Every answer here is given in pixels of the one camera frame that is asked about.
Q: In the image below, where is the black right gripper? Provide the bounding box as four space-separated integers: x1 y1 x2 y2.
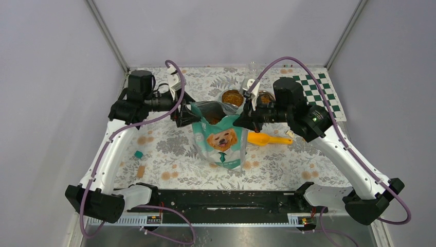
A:
233 93 293 133

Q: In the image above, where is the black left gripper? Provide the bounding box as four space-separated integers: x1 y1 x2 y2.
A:
144 86 202 126

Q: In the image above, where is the yellow plastic scoop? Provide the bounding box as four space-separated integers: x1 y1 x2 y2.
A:
247 132 293 146

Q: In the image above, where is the teal pet food bag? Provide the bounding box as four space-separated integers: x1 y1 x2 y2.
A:
191 101 248 170

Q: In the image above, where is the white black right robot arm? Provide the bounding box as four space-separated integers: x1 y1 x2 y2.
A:
233 77 405 225

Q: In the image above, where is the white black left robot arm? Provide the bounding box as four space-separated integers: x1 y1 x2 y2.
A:
65 67 195 225

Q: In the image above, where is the mint double pet bowl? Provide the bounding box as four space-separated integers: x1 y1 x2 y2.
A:
217 89 275 115

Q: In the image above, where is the floral table mat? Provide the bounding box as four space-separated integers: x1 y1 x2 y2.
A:
114 67 350 190

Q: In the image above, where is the small cream crumb piece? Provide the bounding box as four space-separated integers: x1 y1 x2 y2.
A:
285 130 295 139

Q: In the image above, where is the clear plastic water bottle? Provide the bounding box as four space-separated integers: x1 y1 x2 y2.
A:
243 61 262 84

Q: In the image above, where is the small teal cube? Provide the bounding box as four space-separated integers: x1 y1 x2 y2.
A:
134 151 143 160

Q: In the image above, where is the small tan wooden block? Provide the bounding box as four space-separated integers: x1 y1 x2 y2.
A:
136 166 146 178

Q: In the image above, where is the green white checkerboard mat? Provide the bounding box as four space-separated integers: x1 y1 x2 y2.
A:
291 72 347 122

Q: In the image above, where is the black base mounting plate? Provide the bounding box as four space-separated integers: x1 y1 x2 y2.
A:
130 189 319 219

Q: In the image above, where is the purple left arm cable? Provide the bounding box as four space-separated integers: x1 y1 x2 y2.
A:
79 60 196 245

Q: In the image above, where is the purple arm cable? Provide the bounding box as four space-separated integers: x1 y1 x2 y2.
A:
247 56 412 247
79 60 196 245

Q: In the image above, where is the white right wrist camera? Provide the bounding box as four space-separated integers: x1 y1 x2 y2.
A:
239 79 259 100

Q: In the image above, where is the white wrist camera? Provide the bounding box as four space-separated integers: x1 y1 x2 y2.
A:
167 65 182 101
239 79 259 100

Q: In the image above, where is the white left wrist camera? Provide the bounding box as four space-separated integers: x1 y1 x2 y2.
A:
167 65 182 101

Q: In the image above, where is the white slotted cable duct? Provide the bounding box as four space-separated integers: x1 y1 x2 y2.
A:
105 213 316 228

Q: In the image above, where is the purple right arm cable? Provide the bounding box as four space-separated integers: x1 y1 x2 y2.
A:
247 56 412 247

